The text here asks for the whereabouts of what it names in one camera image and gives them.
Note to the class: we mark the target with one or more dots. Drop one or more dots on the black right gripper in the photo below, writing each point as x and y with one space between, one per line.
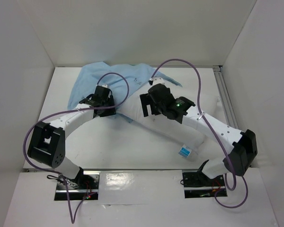
146 104

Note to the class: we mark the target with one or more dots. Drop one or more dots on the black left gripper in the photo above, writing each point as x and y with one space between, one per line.
110 111

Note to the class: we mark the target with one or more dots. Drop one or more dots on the white pillow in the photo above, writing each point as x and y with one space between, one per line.
185 135

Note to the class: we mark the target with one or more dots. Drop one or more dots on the green and blue pillowcase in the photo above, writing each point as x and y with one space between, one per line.
122 80

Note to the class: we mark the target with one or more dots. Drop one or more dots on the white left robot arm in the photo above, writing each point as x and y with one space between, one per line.
47 145

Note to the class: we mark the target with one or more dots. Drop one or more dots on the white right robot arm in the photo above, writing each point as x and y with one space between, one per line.
239 147

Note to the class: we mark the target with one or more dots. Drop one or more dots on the blue white pillow label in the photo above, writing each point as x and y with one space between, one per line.
185 151

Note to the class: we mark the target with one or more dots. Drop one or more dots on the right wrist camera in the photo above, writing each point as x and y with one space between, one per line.
158 80

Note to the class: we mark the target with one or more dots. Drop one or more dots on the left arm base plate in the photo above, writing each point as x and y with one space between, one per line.
77 193

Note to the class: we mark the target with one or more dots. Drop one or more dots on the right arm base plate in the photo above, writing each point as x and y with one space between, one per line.
195 187

